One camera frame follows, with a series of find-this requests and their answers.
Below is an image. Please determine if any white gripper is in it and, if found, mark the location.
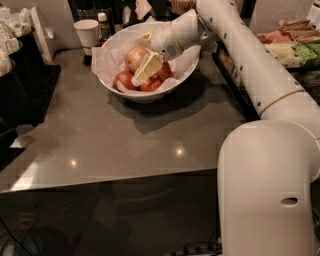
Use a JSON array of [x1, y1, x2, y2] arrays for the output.
[[132, 25, 183, 87]]

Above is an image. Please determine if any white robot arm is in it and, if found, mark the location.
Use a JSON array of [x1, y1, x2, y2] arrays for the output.
[[150, 0, 320, 256]]

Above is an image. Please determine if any white bowl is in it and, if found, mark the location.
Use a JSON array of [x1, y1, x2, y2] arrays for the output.
[[95, 21, 202, 105]]

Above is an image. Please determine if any red apple right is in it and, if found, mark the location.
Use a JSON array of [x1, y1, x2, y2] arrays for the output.
[[154, 61, 172, 80]]

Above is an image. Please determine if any red apple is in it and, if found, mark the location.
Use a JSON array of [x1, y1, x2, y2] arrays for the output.
[[140, 76, 163, 92], [113, 70, 138, 91], [154, 61, 172, 80]]

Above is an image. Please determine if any red apple front middle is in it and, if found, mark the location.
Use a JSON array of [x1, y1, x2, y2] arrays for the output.
[[140, 76, 163, 92]]

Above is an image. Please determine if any red apple front left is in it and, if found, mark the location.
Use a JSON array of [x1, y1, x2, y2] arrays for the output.
[[113, 70, 138, 91]]

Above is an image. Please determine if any white paper liner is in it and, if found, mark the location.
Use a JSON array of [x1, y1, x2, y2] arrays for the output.
[[90, 16, 202, 96]]

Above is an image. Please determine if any small brown glass bottle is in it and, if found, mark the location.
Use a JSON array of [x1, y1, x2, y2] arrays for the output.
[[98, 12, 111, 44]]

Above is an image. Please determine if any black container of stir sticks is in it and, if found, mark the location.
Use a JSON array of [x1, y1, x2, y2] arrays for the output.
[[169, 0, 196, 19]]

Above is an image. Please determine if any white paper cup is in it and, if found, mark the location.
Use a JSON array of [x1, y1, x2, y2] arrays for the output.
[[74, 19, 100, 56]]

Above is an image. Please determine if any black rubber mat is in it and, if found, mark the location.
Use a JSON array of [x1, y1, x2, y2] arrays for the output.
[[32, 65, 61, 126]]

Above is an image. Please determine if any black coffee machine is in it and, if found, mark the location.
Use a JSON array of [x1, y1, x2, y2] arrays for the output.
[[0, 30, 44, 166]]

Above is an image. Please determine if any black wire condiment rack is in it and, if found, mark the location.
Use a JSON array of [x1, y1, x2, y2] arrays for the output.
[[212, 40, 320, 121]]

